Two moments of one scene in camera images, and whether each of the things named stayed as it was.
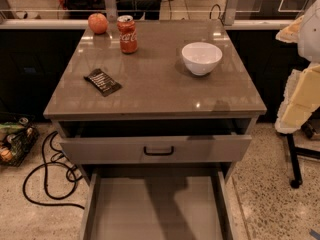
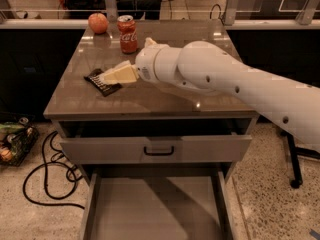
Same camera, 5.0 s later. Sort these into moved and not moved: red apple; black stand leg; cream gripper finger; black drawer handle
Moved: cream gripper finger
Not moved: black stand leg; red apple; black drawer handle
